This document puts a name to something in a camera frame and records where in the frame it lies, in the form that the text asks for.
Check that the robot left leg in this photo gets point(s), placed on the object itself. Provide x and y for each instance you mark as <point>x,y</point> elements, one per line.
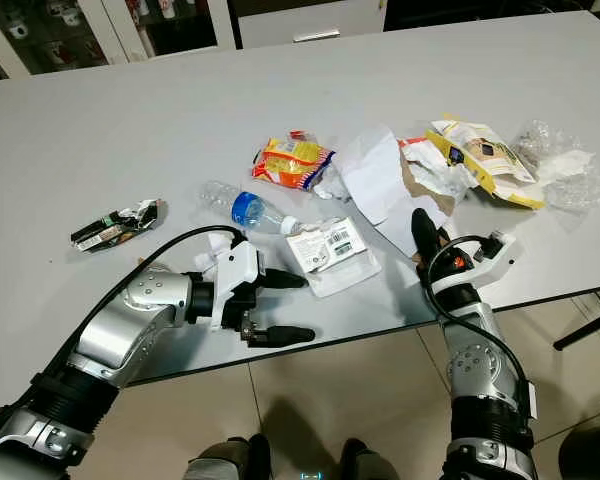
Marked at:
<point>225,462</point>

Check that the clear plastic bottle blue label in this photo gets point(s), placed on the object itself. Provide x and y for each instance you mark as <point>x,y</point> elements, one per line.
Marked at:
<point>248,208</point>

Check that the black table leg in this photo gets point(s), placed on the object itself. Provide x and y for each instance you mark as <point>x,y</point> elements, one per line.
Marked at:
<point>585,328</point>

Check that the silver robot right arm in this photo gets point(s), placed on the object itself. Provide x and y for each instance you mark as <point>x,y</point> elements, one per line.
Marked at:
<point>480,365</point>

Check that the white tissue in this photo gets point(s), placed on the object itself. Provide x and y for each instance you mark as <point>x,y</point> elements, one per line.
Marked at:
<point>565,165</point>

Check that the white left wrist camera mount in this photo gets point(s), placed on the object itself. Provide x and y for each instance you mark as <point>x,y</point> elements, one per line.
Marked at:
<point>240,262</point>

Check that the white glass door cabinet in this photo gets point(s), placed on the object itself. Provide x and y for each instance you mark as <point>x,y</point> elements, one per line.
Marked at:
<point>110,30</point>

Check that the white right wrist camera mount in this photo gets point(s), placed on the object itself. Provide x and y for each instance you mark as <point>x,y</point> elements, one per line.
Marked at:
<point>505,258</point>

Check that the white drawer unit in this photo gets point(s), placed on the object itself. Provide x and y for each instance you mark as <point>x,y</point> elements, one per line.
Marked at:
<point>310,20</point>

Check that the robot leg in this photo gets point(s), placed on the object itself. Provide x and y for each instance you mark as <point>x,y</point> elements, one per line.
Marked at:
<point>370,465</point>
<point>225,462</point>

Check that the robot right leg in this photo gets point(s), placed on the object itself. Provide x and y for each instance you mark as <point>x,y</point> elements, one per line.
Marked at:
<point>370,465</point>

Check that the small crumpled white paper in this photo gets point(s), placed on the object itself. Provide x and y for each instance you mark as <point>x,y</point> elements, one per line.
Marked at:
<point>215,255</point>

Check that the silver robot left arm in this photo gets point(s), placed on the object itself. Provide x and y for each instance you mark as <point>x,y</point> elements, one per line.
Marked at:
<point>130,320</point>

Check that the orange yellow snack bag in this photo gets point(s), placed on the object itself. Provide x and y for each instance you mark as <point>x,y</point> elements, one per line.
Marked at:
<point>292,162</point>

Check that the small crumpled clear wrapper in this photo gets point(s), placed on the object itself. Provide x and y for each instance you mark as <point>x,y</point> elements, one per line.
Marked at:
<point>330,183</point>

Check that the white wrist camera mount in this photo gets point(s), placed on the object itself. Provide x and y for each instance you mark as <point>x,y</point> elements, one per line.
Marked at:
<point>240,262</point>
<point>505,258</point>

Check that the yellow white snack bag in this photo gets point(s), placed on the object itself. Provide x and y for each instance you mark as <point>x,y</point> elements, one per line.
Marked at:
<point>490,152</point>

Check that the crumpled clear plastic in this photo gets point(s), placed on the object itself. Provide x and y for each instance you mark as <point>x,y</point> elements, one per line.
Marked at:
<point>535,138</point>

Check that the white paper sheet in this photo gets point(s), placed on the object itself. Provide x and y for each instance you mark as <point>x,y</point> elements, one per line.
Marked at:
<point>375,175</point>

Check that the clear package barcode labels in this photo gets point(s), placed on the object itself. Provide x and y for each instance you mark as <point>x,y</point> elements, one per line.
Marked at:
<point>330,245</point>

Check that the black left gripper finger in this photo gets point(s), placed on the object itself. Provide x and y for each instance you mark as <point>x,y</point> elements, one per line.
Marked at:
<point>280,337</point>
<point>282,279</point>

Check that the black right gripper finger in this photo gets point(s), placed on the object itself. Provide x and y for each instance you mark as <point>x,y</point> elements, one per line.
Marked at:
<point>430,238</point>

